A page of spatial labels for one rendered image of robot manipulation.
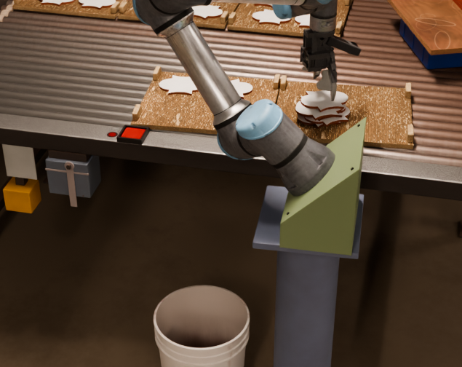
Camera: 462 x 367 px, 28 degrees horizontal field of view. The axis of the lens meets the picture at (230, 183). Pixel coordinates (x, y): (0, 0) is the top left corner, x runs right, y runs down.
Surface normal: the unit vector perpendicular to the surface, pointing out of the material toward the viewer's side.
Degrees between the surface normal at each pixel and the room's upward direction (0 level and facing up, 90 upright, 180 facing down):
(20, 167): 90
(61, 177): 90
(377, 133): 0
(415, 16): 0
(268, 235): 0
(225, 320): 87
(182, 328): 87
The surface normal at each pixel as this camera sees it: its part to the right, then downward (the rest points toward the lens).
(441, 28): 0.00, -0.83
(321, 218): -0.19, 0.54
